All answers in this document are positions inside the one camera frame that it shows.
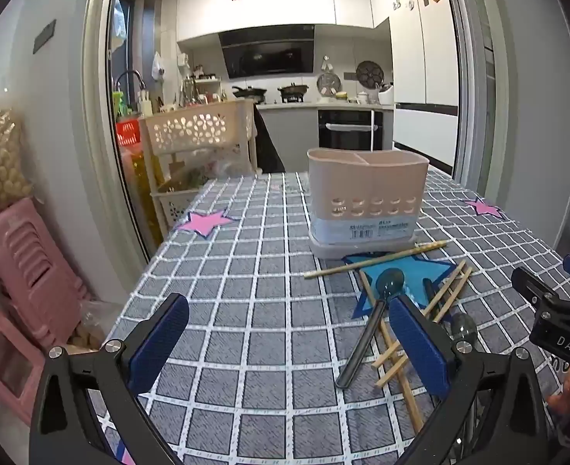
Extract black cooking pot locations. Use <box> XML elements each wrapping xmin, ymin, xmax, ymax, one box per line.
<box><xmin>277</xmin><ymin>83</ymin><xmax>311</xmax><ymax>103</ymax></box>

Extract white fridge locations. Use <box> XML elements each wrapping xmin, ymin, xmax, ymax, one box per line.
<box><xmin>389</xmin><ymin>0</ymin><xmax>461</xmax><ymax>170</ymax></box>

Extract pink star sticker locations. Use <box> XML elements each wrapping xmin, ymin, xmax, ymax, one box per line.
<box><xmin>463</xmin><ymin>197</ymin><xmax>505</xmax><ymax>218</ymax></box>
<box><xmin>176</xmin><ymin>208</ymin><xmax>241</xmax><ymax>239</ymax></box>

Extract curved kitchen faucet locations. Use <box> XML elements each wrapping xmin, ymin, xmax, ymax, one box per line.
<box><xmin>114</xmin><ymin>70</ymin><xmax>145</xmax><ymax>107</ymax></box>

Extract black range hood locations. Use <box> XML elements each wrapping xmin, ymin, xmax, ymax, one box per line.
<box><xmin>218</xmin><ymin>24</ymin><xmax>315</xmax><ymax>79</ymax></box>

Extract red plastic basket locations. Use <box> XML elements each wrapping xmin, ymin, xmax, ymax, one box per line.
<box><xmin>115</xmin><ymin>119</ymin><xmax>143</xmax><ymax>146</ymax></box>

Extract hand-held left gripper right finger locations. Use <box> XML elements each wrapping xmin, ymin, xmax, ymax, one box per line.
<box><xmin>387</xmin><ymin>294</ymin><xmax>553</xmax><ymax>465</ymax></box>

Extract pink plastic stool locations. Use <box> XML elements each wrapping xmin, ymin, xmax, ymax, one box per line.
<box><xmin>0</xmin><ymin>198</ymin><xmax>94</xmax><ymax>350</ymax></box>
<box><xmin>0</xmin><ymin>298</ymin><xmax>48</xmax><ymax>427</ymax></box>

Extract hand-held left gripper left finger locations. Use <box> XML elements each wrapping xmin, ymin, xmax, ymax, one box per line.
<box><xmin>29</xmin><ymin>293</ymin><xmax>190</xmax><ymax>465</ymax></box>

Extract black hanging cloth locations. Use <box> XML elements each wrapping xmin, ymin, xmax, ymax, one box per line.
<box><xmin>252</xmin><ymin>104</ymin><xmax>286</xmax><ymax>174</ymax></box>

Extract round dark tray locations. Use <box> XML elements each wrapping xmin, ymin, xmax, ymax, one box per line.
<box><xmin>355</xmin><ymin>60</ymin><xmax>385</xmax><ymax>89</ymax></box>

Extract seasoning rack with bottles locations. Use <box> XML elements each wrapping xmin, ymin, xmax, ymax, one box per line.
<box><xmin>183</xmin><ymin>72</ymin><xmax>227</xmax><ymax>107</ymax></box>

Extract grey checked tablecloth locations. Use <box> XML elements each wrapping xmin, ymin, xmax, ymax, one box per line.
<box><xmin>86</xmin><ymin>169</ymin><xmax>570</xmax><ymax>465</ymax></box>

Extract black wok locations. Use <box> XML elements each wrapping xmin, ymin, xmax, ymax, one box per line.
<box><xmin>231</xmin><ymin>86</ymin><xmax>269</xmax><ymax>103</ymax></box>

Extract bamboo chopstick with dotted end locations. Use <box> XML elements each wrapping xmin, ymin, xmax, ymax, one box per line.
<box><xmin>304</xmin><ymin>241</ymin><xmax>448</xmax><ymax>279</ymax></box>

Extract black handled metal spoon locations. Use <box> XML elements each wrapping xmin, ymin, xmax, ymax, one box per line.
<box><xmin>336</xmin><ymin>268</ymin><xmax>405</xmax><ymax>389</ymax></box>

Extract white upper cabinets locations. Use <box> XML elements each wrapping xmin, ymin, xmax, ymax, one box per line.
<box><xmin>176</xmin><ymin>0</ymin><xmax>377</xmax><ymax>43</ymax></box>

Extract beige plastic utensil holder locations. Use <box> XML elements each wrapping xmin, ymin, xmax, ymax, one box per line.
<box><xmin>307</xmin><ymin>148</ymin><xmax>431</xmax><ymax>260</ymax></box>

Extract brown wooden chopstick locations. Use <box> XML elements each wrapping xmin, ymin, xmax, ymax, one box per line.
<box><xmin>374</xmin><ymin>260</ymin><xmax>467</xmax><ymax>368</ymax></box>
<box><xmin>376</xmin><ymin>267</ymin><xmax>473</xmax><ymax>389</ymax></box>

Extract black built-in oven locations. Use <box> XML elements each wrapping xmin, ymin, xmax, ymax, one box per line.
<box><xmin>318</xmin><ymin>109</ymin><xmax>385</xmax><ymax>152</ymax></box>

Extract black-handled utensil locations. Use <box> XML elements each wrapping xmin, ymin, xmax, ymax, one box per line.
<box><xmin>423</xmin><ymin>278</ymin><xmax>443</xmax><ymax>313</ymax></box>

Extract round grey plate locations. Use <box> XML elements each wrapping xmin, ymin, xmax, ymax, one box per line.
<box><xmin>316</xmin><ymin>72</ymin><xmax>342</xmax><ymax>98</ymax></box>

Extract beige perforated storage trolley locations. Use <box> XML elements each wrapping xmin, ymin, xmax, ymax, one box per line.
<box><xmin>139</xmin><ymin>99</ymin><xmax>260</xmax><ymax>233</ymax></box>

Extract dark wall switch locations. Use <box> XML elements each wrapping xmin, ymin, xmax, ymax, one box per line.
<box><xmin>32</xmin><ymin>19</ymin><xmax>57</xmax><ymax>55</ymax></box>

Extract blue star sticker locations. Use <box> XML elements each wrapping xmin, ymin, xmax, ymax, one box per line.
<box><xmin>343</xmin><ymin>252</ymin><xmax>465</xmax><ymax>321</ymax></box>

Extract clear plastic bag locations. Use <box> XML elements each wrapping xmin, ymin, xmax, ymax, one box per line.
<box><xmin>67</xmin><ymin>300</ymin><xmax>121</xmax><ymax>350</ymax></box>

